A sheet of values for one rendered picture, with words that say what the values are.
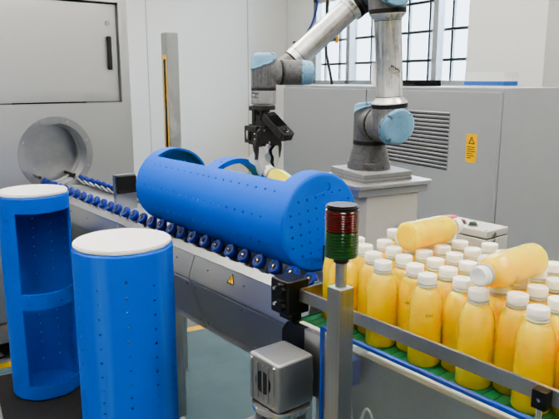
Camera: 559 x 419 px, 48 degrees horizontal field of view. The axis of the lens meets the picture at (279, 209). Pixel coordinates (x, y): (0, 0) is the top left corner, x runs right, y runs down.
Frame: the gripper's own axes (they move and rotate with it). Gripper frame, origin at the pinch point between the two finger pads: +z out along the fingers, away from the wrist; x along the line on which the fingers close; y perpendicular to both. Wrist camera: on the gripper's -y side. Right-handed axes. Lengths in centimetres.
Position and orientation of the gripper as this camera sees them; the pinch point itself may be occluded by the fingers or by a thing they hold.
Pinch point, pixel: (267, 171)
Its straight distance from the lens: 192.0
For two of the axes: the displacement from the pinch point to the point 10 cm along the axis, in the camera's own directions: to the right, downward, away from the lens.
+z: 0.0, 9.8, 2.0
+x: -7.8, 1.2, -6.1
